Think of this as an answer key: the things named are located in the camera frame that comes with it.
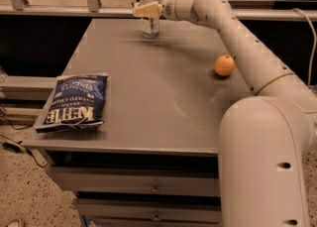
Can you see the black power adapter with cable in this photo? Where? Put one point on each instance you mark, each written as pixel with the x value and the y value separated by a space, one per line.
pixel 17 147

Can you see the blue kettle chips bag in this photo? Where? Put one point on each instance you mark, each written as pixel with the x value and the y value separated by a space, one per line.
pixel 78 103

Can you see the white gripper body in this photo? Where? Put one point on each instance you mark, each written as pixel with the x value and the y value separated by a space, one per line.
pixel 168 7

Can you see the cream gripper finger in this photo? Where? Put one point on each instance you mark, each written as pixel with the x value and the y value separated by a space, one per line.
pixel 149 10

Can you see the clear plastic water bottle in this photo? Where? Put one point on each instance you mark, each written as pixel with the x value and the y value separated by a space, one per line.
pixel 149 26

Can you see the upper grey drawer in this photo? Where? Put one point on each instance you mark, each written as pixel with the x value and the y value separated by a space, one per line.
pixel 155 182

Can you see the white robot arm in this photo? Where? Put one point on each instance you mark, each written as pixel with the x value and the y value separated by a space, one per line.
pixel 262 138

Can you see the grey drawer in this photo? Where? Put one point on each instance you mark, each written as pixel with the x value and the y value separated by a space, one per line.
pixel 149 210
pixel 155 182

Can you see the orange fruit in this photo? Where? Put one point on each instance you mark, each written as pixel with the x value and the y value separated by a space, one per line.
pixel 224 65

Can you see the lower grey drawer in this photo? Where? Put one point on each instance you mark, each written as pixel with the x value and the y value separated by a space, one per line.
pixel 149 210

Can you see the grey drawer cabinet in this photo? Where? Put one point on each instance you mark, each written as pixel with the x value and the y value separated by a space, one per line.
pixel 164 104

